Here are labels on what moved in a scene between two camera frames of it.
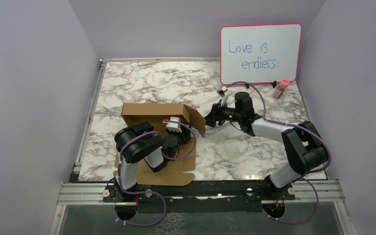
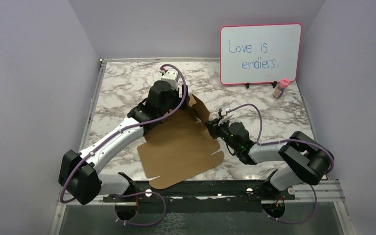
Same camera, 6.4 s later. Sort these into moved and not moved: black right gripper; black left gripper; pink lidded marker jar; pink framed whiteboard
Moved: black left gripper; black right gripper
Not moved: pink lidded marker jar; pink framed whiteboard
